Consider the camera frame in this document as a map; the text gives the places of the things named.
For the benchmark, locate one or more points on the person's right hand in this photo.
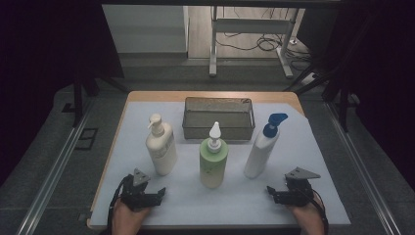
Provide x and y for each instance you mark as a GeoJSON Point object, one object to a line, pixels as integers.
{"type": "Point", "coordinates": [311, 218]}

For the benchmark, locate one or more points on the black metal stand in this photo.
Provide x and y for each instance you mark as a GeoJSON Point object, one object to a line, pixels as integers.
{"type": "Point", "coordinates": [342, 98]}
{"type": "Point", "coordinates": [78, 98]}

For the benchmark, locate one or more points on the green pump bottle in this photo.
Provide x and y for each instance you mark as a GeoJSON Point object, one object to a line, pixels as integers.
{"type": "Point", "coordinates": [213, 166]}

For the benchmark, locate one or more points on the aluminium rail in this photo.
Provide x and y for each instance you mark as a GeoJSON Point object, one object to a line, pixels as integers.
{"type": "Point", "coordinates": [362, 169]}
{"type": "Point", "coordinates": [52, 176]}

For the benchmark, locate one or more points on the black curtain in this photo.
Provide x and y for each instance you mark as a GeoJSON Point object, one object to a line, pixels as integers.
{"type": "Point", "coordinates": [39, 65]}
{"type": "Point", "coordinates": [385, 81]}

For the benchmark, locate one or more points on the white bottle with blue pump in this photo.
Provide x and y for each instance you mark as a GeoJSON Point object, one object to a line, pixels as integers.
{"type": "Point", "coordinates": [261, 153]}

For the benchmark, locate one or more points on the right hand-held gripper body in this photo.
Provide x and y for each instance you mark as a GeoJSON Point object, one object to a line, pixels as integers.
{"type": "Point", "coordinates": [300, 191]}

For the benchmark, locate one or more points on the metal mesh basket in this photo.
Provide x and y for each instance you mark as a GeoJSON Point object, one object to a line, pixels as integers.
{"type": "Point", "coordinates": [199, 119]}

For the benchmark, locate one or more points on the person's left hand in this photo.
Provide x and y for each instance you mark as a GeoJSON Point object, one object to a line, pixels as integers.
{"type": "Point", "coordinates": [127, 220]}

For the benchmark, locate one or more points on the white cabinet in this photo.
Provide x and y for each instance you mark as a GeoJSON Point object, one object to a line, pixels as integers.
{"type": "Point", "coordinates": [143, 29]}

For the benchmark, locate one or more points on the cream pump bottle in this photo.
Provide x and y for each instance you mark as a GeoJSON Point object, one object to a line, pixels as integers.
{"type": "Point", "coordinates": [162, 150]}

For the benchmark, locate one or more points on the white metal desk frame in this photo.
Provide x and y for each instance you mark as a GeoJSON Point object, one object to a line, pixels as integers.
{"type": "Point", "coordinates": [251, 25]}

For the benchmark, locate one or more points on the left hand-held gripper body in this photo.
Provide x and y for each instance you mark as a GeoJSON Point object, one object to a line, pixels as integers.
{"type": "Point", "coordinates": [135, 194]}

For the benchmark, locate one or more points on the pale blue table mat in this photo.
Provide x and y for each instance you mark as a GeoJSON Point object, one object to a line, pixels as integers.
{"type": "Point", "coordinates": [293, 163]}

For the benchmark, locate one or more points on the white power strip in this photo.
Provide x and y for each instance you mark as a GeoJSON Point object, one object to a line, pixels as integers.
{"type": "Point", "coordinates": [310, 79]}

